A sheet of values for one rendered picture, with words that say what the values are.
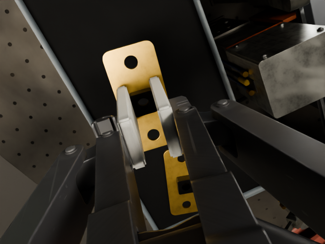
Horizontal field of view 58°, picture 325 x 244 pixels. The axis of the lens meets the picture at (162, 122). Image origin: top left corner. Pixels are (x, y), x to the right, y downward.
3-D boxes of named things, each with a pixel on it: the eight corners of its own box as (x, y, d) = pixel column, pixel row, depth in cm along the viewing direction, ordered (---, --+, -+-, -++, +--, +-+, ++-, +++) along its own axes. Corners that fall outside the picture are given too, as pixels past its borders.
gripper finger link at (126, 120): (147, 166, 16) (134, 171, 16) (137, 121, 22) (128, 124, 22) (130, 117, 15) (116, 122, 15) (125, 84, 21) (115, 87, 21)
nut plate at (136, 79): (179, 139, 24) (182, 145, 23) (135, 152, 24) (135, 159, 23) (151, 38, 21) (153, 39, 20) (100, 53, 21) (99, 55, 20)
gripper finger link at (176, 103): (179, 131, 14) (240, 114, 14) (166, 99, 18) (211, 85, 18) (186, 159, 14) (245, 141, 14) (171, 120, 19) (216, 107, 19)
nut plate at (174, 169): (202, 208, 34) (205, 215, 33) (170, 214, 34) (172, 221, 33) (198, 144, 31) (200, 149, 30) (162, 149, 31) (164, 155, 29)
